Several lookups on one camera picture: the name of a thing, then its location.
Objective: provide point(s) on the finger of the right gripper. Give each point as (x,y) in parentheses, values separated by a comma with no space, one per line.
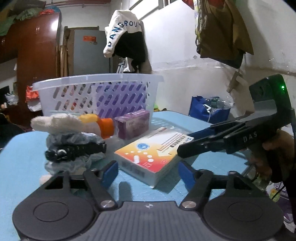
(221,130)
(189,150)

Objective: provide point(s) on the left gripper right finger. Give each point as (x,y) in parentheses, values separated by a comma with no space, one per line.
(197,183)

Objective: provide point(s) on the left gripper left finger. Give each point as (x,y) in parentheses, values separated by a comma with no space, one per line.
(98,181)

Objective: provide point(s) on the white plush bunny toy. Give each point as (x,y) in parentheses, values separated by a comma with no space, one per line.
(73,144)

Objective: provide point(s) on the white orange medicine box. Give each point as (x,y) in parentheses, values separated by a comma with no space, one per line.
(151,157)

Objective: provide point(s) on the blue shopping bag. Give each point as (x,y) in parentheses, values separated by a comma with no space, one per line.
(212,109)

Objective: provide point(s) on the orange cap lotion bottle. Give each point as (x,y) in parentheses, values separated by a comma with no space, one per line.
(101,123)

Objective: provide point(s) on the purple small box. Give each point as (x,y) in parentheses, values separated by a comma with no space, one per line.
(132,125)

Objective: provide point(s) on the purple pack in basket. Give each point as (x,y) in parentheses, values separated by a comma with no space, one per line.
(117,98)

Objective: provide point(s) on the clear plastic basket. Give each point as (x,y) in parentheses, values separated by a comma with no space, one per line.
(74,94)

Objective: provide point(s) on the olive hanging bag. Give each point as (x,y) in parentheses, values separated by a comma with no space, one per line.
(221,33)

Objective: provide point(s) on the orange white hanging bag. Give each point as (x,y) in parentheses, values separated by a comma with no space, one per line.
(32,99)

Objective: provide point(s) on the white black hanging jacket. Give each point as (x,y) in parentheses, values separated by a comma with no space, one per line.
(125,39)

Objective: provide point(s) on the grey metal door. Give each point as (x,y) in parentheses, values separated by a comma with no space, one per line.
(88,52)

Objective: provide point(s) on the brown wooden wardrobe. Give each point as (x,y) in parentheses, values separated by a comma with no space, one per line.
(34,43)

